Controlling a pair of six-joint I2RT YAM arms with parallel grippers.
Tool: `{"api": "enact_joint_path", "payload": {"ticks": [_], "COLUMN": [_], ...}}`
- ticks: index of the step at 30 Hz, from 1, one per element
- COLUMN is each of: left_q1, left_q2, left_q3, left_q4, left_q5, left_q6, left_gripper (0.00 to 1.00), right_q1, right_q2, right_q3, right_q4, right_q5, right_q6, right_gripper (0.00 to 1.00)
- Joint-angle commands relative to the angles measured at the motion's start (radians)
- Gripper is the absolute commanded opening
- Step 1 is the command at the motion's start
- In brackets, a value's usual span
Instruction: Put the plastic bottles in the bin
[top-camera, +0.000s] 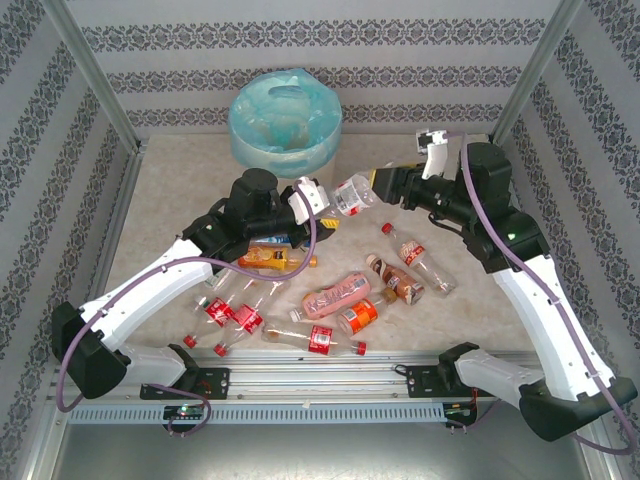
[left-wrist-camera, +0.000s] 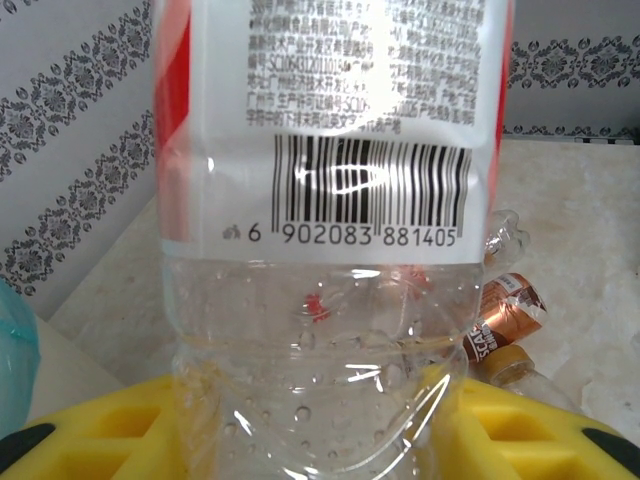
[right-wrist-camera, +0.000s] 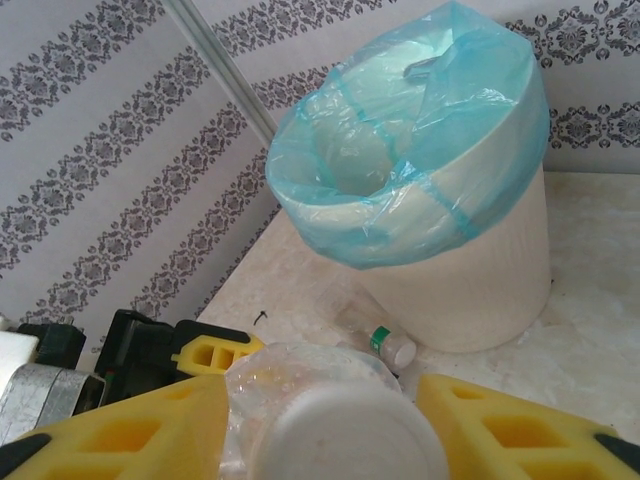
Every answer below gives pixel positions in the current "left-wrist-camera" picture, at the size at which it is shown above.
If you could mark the brown coffee drink bottle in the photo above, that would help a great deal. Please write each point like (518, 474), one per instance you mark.
(515, 307)

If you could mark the clear bottle red white label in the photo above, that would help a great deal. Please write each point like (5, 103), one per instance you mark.
(320, 100)

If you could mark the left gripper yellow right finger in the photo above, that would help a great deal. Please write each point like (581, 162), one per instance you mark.
(560, 445)

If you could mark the orange label bottle brown cap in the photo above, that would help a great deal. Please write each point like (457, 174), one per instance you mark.
(507, 362)

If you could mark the teal plastic bin liner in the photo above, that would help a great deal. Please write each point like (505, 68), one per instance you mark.
(15, 350)

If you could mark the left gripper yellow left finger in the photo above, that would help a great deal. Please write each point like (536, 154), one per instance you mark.
(90, 440)

